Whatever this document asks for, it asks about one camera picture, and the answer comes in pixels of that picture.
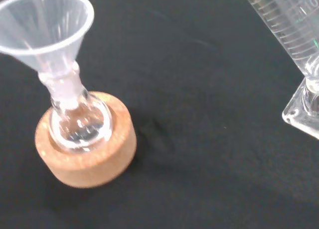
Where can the clear plastic funnel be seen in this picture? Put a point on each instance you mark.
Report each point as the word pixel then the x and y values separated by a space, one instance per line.
pixel 45 22

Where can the black cloth bench cover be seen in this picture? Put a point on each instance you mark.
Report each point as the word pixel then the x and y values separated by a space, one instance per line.
pixel 199 139

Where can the clear round-bottom glass flask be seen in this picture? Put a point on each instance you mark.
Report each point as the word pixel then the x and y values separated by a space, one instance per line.
pixel 79 129

